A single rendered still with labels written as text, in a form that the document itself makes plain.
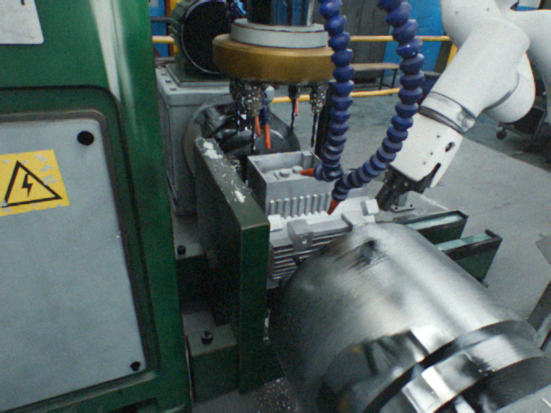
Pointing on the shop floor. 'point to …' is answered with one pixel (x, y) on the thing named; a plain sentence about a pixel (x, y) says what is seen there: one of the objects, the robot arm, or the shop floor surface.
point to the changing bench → (378, 69)
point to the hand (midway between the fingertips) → (385, 198)
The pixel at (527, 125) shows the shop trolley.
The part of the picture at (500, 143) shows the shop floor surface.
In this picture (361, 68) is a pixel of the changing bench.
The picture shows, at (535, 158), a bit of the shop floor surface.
